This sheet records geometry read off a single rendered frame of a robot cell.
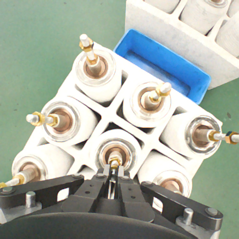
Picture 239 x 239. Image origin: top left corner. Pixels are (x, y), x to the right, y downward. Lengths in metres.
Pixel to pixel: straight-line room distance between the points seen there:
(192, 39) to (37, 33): 0.60
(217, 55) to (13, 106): 0.72
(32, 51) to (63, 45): 0.14
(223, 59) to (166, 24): 0.18
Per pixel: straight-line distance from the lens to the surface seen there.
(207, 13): 0.42
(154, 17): 0.45
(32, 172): 0.29
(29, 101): 0.61
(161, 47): 0.46
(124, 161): 0.25
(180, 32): 0.44
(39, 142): 0.38
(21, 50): 0.72
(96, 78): 0.26
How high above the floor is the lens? 0.49
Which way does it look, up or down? 87 degrees down
